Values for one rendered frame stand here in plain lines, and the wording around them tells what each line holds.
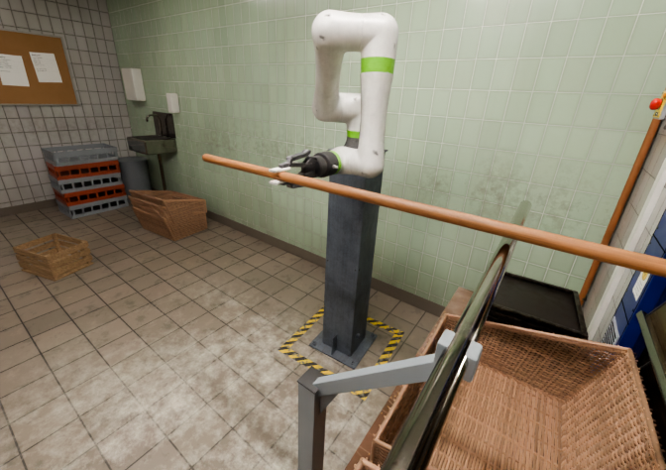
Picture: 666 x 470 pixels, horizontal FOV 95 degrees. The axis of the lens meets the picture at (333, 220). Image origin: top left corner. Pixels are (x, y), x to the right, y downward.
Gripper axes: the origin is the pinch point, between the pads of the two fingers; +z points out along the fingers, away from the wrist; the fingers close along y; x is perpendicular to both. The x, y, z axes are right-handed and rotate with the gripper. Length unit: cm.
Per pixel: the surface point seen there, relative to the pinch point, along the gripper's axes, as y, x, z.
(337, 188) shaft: -0.6, -23.0, 1.6
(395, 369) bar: 11, -58, 37
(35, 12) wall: -92, 418, -61
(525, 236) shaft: 0, -68, 2
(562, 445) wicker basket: 61, -90, -13
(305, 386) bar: 24, -42, 37
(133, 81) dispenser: -29, 359, -120
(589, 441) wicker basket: 52, -93, -10
